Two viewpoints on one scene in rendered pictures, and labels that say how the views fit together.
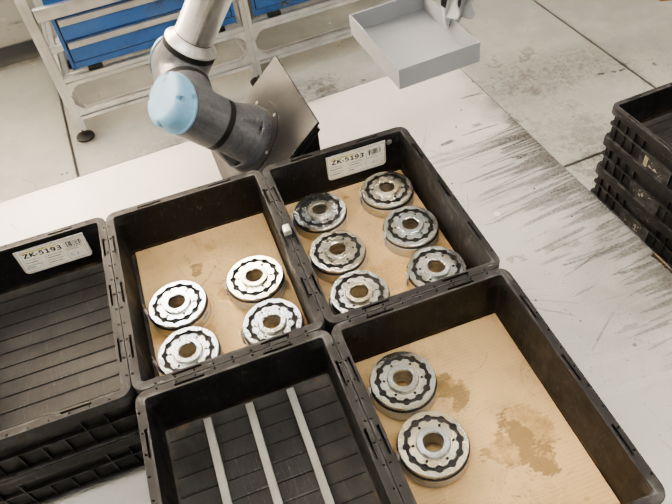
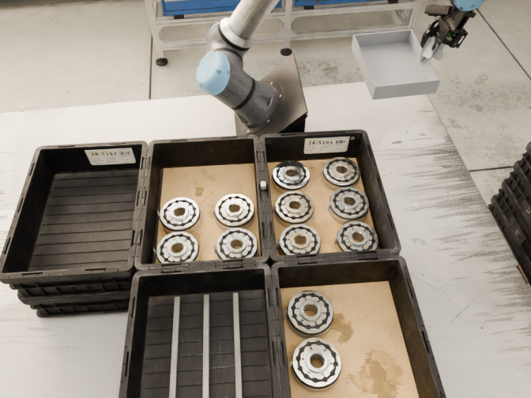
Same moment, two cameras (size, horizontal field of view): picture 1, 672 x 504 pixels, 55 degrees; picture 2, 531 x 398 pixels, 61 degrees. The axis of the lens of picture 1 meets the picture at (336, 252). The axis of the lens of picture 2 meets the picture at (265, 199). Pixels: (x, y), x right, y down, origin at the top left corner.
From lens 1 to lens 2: 12 cm
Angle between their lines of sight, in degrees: 8
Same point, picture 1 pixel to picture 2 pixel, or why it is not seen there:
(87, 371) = (112, 242)
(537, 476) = not seen: outside the picture
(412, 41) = (393, 65)
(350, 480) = (256, 367)
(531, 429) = (386, 371)
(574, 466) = not seen: outside the picture
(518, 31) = (480, 60)
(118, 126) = (184, 60)
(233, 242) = (228, 179)
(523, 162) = (446, 171)
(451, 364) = (347, 309)
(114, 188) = (164, 114)
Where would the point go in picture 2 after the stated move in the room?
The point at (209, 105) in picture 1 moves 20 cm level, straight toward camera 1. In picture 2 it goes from (237, 80) to (235, 129)
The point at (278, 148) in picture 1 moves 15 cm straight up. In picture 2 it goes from (276, 121) to (277, 80)
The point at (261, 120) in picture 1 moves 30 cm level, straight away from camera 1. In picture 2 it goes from (270, 98) to (275, 41)
